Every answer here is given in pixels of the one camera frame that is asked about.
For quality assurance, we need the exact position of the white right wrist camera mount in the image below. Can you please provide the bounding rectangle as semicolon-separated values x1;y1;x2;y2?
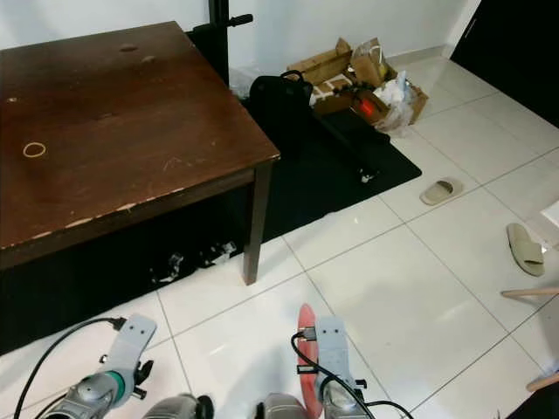
314;316;355;389

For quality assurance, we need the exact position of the beige slipper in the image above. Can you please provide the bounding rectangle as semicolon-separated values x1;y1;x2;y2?
419;176;466;207
505;222;548;278

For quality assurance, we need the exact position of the clear plastic bag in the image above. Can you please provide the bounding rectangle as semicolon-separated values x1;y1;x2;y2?
376;70;416;136

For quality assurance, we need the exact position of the light wooden chair leg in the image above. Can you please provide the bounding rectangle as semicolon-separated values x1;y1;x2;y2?
500;286;559;302

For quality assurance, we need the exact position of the robot left leg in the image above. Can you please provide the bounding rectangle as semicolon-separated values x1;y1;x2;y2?
140;393;215;419

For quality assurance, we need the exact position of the grey caster wheel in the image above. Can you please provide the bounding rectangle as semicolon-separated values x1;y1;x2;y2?
150;253;184;285
199;242;237;267

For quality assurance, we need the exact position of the black metal stand bar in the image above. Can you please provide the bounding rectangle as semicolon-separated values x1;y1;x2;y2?
310;106;390;184

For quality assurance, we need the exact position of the pink plastic plate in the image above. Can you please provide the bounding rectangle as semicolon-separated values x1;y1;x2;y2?
297;303;326;419

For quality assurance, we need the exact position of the brown paper bag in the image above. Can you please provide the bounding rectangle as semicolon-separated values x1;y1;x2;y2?
349;37;390;86

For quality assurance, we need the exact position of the brown cardboard box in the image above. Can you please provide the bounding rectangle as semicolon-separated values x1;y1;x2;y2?
286;37;431;123

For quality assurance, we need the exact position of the black bag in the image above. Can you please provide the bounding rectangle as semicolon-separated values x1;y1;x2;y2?
246;72;315;132

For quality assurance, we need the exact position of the dark door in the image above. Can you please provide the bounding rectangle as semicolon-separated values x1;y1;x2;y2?
450;0;559;104

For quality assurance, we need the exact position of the robot right leg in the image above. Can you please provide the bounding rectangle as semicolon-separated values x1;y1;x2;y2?
255;393;307;419

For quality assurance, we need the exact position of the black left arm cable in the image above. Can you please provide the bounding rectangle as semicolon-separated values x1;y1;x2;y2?
17;316;128;419

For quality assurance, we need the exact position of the red packet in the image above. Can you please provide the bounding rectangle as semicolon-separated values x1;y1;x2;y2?
356;96;378;119

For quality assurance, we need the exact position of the black metal stand pole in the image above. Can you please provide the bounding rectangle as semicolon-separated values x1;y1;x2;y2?
190;0;254;84

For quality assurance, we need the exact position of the dark wooden table leg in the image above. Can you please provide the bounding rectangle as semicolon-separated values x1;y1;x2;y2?
240;161;272;286

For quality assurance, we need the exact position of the robot leg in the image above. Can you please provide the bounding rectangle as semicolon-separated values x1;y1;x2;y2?
255;393;307;419
140;393;215;419

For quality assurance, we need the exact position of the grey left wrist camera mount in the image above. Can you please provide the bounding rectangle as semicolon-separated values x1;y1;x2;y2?
109;314;158;389

